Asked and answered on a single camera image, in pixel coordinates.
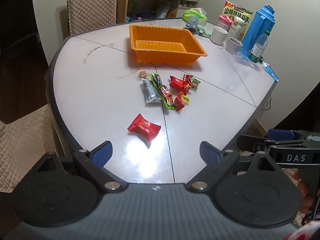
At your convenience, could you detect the small red candy wrapper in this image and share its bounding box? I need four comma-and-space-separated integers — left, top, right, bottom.
182, 74, 194, 95

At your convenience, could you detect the quilted beige chair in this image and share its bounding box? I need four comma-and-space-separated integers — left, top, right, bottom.
66, 0, 118, 36
0, 104, 63, 193

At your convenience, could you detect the flat blue packet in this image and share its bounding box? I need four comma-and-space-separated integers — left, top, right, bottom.
260, 61, 279, 82

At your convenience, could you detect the clear water bottle green label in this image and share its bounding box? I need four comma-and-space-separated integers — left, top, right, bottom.
247, 30, 272, 64

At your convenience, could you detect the green tissue pack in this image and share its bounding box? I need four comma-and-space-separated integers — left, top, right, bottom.
182, 8, 208, 27

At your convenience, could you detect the yellow green snack bag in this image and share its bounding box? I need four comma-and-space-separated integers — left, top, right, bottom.
222, 1, 253, 42

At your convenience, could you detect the grey phone stand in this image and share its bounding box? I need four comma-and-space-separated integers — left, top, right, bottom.
184, 15, 200, 34

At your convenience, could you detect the green cloth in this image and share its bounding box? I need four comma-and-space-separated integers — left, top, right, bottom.
196, 25, 213, 38

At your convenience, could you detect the silver grey snack packet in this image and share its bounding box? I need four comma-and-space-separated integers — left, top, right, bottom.
140, 79, 162, 104

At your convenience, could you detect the orange plastic tray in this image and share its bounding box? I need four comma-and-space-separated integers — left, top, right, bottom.
129, 24, 208, 66

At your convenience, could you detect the patterned white cup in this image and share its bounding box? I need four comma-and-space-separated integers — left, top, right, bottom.
226, 37, 243, 55

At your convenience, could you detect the wooden shelf unit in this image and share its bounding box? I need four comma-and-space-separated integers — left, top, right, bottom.
117, 0, 202, 24

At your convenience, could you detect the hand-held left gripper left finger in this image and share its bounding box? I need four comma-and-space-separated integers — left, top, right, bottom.
37, 141, 128, 193

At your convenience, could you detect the plain white cup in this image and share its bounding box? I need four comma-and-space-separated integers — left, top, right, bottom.
210, 26, 228, 45

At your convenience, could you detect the small red green candy packet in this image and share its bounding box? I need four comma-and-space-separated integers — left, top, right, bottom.
174, 92, 191, 112

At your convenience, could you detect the white bottle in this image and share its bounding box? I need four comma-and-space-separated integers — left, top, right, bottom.
225, 17, 245, 44

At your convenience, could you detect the blue thermos jug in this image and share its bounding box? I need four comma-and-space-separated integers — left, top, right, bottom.
240, 4, 276, 55

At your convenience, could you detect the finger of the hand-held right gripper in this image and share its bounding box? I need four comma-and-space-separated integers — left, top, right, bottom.
236, 135, 269, 153
267, 129, 299, 140

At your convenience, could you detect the blue pocket tissue packet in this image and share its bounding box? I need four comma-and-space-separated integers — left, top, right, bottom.
234, 51, 255, 67

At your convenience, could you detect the red white patterned clothing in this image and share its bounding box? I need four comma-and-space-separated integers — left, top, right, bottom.
282, 221, 320, 240

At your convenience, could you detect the long green black snack bar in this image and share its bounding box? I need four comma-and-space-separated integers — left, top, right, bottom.
150, 73, 175, 110

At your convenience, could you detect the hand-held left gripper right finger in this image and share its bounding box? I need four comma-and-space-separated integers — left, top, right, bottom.
185, 141, 278, 193

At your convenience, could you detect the person's right hand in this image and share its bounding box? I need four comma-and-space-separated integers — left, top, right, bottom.
294, 170, 312, 213

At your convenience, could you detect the pink lid tumbler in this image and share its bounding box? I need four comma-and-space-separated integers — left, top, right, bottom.
216, 15, 234, 30

